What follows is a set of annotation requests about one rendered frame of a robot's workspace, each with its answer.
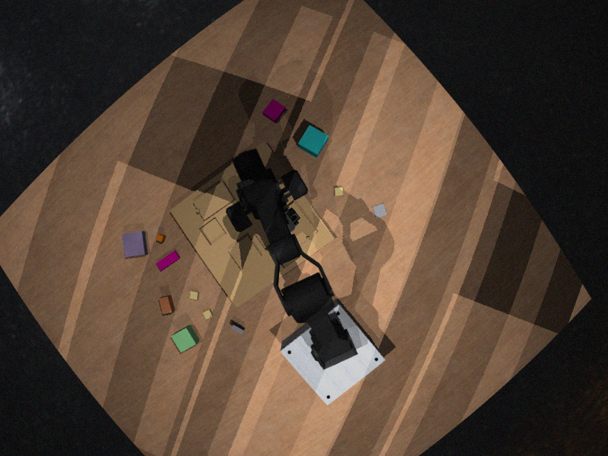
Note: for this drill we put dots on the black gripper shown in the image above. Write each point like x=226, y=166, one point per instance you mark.
x=294, y=184

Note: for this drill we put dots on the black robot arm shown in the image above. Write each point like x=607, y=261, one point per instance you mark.
x=308, y=300

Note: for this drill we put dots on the teal block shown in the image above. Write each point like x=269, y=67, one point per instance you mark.
x=312, y=141

